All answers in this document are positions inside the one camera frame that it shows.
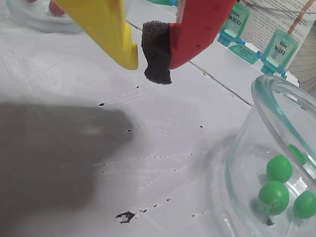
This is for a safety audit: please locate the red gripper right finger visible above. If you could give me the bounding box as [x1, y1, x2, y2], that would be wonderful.
[141, 0, 237, 85]

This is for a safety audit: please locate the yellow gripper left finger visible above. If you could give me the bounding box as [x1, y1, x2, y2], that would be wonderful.
[53, 0, 139, 71]

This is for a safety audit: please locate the red round pill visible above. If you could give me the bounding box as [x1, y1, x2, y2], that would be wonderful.
[48, 0, 65, 17]

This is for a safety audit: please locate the weekly pill organizer box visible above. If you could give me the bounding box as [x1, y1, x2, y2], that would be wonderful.
[145, 0, 301, 87]

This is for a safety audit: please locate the clear glass bowl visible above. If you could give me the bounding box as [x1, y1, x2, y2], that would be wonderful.
[224, 74, 316, 237]
[4, 0, 82, 34]

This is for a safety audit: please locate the printed label cylindrical container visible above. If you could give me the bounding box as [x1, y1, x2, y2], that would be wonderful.
[240, 0, 316, 93]

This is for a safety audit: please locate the brown rubber band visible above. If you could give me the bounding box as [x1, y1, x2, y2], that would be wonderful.
[287, 0, 312, 34]

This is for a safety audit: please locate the white table cover sheet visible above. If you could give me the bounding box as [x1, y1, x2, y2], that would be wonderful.
[0, 0, 316, 237]

